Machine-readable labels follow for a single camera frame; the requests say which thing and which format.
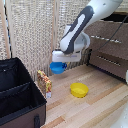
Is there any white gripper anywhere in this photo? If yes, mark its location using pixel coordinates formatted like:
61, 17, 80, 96
51, 49, 83, 64

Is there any blue plastic bowl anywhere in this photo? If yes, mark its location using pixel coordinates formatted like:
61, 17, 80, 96
49, 61, 68, 76

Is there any brown drawer with cabinet lid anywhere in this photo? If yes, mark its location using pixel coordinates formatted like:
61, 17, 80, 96
83, 19, 128, 52

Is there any white rounded robot base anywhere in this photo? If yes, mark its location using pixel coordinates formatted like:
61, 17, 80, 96
124, 67, 128, 85

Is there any yellow plastic bowl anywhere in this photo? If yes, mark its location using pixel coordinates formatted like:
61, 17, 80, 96
69, 82, 90, 99

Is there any red yellow snack box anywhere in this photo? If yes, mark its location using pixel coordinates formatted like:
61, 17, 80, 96
36, 69, 53, 99

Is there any woven beige folding screen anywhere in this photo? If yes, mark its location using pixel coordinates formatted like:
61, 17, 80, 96
0, 0, 101, 82

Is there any black fabric storage box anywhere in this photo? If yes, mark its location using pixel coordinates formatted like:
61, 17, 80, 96
0, 57, 48, 128

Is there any silver handle of floor drawer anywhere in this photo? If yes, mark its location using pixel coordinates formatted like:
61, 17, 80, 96
96, 54, 122, 67

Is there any silver handle of lidded drawer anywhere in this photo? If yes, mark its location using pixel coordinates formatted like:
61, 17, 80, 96
90, 34, 122, 45

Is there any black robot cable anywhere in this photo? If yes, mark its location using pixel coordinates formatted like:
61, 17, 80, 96
98, 13, 128, 50

